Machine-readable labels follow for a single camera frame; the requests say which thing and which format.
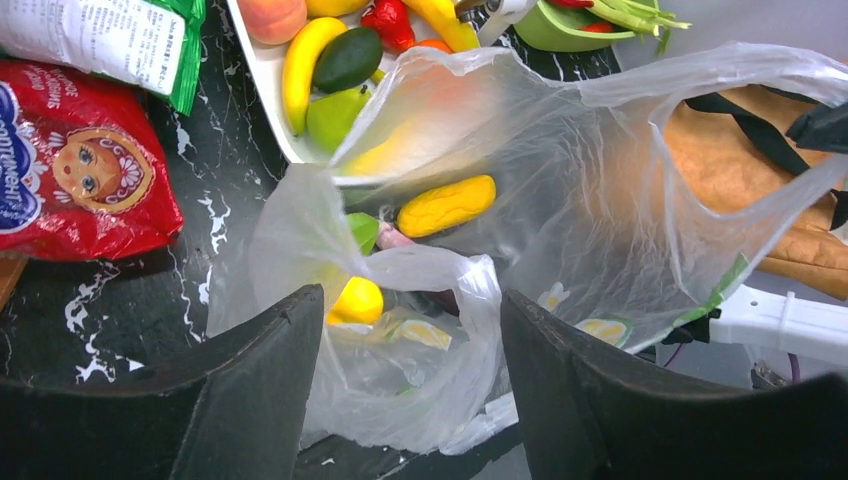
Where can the white fruit tray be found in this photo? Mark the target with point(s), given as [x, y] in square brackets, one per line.
[404, 123]

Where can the orange canvas tote bag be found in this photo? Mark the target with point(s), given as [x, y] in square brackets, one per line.
[732, 150]

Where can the clear lemon print plastic bag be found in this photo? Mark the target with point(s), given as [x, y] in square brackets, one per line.
[592, 217]

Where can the peach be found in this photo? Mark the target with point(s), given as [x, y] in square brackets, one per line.
[273, 22]

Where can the green chips bag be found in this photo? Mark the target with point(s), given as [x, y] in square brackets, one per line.
[154, 45]

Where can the green vegetable tray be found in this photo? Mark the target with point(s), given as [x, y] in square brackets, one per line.
[553, 29]

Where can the yellow lemon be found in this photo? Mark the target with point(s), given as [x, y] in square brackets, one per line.
[361, 302]

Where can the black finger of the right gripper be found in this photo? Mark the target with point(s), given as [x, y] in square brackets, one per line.
[821, 128]

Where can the green avocado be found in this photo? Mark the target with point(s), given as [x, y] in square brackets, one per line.
[348, 60]

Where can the purple eggplant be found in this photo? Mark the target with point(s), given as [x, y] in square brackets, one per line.
[388, 237]

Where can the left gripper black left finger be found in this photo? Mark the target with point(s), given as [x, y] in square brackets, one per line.
[230, 408]

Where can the orange fruit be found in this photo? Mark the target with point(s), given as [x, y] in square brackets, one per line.
[435, 44]

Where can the red strawberry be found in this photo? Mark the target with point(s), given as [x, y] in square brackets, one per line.
[390, 20]

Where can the yellow corn cob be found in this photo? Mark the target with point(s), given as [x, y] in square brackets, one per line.
[446, 207]

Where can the red snack bag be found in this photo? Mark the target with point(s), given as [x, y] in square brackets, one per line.
[83, 174]

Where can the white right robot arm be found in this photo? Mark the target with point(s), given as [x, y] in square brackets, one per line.
[783, 321]

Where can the green beans bunch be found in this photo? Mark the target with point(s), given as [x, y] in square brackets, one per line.
[639, 18]

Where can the green pear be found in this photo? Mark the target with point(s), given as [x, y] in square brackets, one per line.
[330, 118]

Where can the yellow banana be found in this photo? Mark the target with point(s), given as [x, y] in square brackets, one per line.
[299, 65]

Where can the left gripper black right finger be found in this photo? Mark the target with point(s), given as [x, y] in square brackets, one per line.
[588, 410]

